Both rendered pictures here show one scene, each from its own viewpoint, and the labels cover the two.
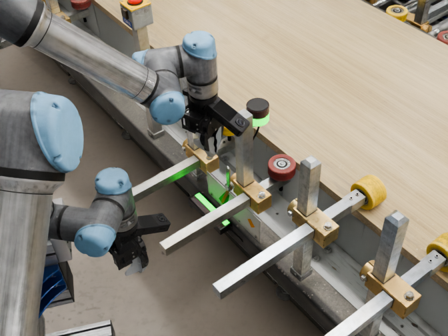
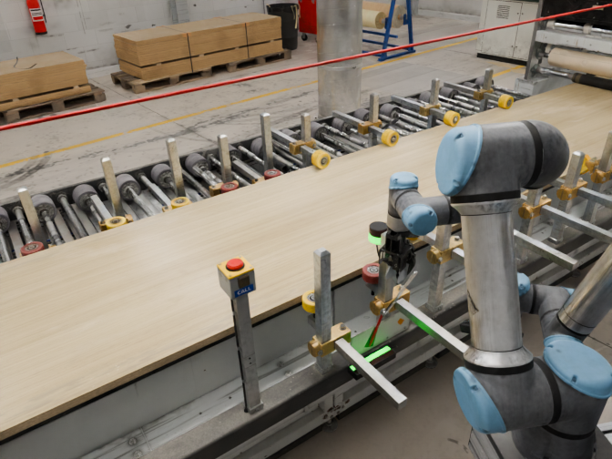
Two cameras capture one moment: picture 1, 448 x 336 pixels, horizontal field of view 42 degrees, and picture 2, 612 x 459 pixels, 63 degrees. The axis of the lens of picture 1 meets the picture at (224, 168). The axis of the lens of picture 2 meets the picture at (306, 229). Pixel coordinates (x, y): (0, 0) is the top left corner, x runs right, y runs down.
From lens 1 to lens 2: 1.85 m
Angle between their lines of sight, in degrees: 67
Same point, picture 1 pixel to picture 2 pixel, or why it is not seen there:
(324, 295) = (452, 298)
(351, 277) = (416, 297)
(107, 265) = not seen: outside the picture
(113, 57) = not seen: hidden behind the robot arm
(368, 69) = (258, 222)
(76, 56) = not seen: hidden behind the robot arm
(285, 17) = (152, 258)
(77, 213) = (559, 300)
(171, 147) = (279, 392)
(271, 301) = (337, 437)
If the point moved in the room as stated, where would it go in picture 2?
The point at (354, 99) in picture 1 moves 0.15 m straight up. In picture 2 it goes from (295, 231) to (293, 198)
